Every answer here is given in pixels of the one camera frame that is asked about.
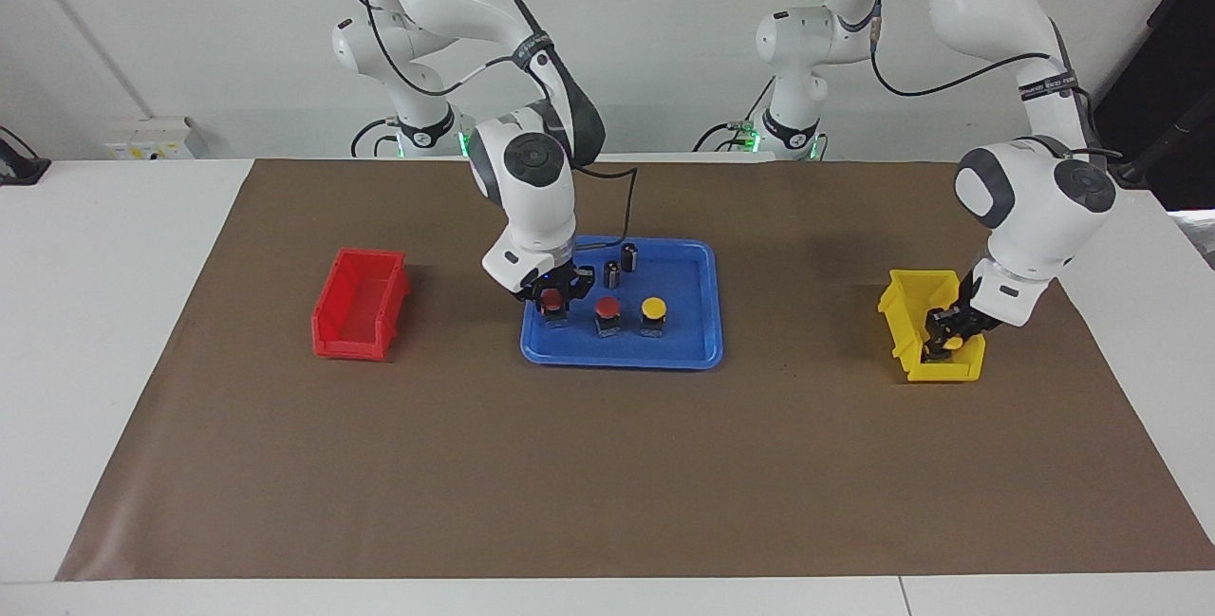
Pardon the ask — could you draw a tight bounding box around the blue plastic tray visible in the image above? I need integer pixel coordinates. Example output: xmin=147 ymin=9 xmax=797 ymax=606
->
xmin=519 ymin=234 xmax=724 ymax=370

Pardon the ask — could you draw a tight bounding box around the yellow plastic bin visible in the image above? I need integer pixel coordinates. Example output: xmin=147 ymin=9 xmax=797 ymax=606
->
xmin=876 ymin=269 xmax=986 ymax=383

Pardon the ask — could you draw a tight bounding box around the brown paper table mat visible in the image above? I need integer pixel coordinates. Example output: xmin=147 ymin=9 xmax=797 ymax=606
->
xmin=55 ymin=159 xmax=1215 ymax=582

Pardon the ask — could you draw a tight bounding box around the red plastic bin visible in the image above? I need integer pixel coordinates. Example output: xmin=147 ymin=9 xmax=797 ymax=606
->
xmin=312 ymin=248 xmax=412 ymax=362

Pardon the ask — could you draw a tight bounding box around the grey striped object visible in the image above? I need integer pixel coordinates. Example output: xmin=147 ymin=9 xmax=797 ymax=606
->
xmin=1172 ymin=211 xmax=1215 ymax=271

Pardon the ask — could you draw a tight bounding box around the black stand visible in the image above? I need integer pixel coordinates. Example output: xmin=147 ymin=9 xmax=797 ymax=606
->
xmin=1092 ymin=0 xmax=1215 ymax=212

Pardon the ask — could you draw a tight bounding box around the black clamp device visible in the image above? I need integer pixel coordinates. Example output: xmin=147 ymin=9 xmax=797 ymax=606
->
xmin=0 ymin=127 xmax=50 ymax=185

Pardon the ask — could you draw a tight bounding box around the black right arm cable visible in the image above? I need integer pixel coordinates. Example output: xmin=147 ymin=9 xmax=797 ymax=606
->
xmin=318 ymin=0 xmax=639 ymax=247

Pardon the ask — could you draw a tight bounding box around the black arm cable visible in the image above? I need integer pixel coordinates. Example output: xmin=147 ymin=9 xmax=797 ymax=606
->
xmin=318 ymin=0 xmax=639 ymax=247
xmin=816 ymin=0 xmax=1055 ymax=98

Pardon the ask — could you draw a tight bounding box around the black base cable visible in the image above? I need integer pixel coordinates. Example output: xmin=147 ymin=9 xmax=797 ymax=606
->
xmin=349 ymin=118 xmax=400 ymax=159
xmin=691 ymin=80 xmax=775 ymax=154

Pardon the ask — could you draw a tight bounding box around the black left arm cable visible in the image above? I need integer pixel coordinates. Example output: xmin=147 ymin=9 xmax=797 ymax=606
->
xmin=816 ymin=0 xmax=1055 ymax=98

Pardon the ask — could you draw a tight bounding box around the white wall socket box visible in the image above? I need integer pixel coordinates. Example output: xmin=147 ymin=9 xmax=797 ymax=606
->
xmin=103 ymin=118 xmax=196 ymax=161

